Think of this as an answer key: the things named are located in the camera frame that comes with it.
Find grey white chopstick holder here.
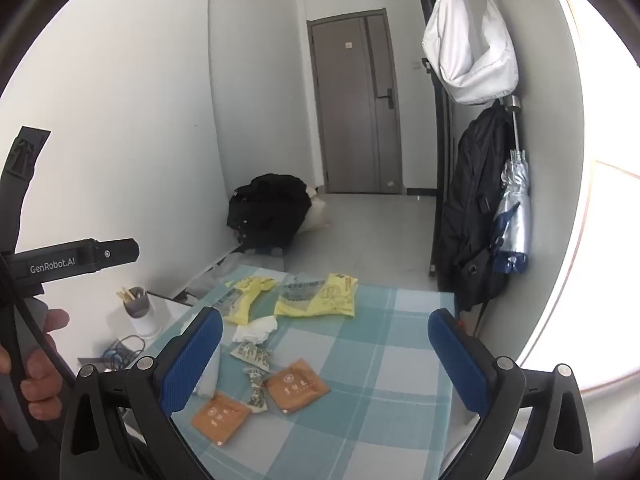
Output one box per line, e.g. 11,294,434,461
117,286,160,339

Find white hanging bag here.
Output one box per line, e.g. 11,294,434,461
422,0,520,106

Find orange sachet large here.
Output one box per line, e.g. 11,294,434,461
264,359,331,414

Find silver blue folded umbrella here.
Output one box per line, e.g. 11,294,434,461
491,94,532,274

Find grey entrance door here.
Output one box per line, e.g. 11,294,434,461
307,9,404,195

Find tangled cables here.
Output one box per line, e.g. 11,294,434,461
102,334,148,369

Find teal plaid tablecloth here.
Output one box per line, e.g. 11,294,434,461
172,285,454,479

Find white side cabinet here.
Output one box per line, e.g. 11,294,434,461
74,291,194,376

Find white tissue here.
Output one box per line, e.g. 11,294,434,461
232,315,278,344

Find yellow snack bag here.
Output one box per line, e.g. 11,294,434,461
273,273,359,318
213,275,279,325

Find small printed wrapper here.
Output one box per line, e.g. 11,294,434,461
243,367,268,413
230,341,271,373

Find black bag on floor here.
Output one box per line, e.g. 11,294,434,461
227,174,311,249

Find orange sachet small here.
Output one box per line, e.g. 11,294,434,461
191,392,252,446

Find person left hand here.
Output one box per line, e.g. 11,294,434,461
1,309,70,422

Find black hanging backpack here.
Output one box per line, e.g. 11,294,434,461
435,101,513,313

